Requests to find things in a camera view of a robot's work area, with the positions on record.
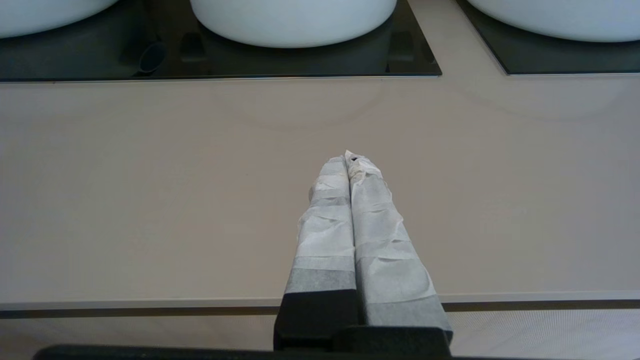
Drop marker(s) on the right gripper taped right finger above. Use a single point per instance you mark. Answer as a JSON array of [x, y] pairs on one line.
[[385, 250]]

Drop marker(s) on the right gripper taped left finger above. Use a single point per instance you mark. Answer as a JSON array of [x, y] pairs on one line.
[[325, 240]]

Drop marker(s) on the white pot with steel liner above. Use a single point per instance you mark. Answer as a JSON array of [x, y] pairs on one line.
[[295, 25], [565, 20], [45, 17]]

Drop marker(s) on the black glass cooktop panel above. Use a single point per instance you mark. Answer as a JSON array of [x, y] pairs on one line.
[[575, 57], [300, 62]]

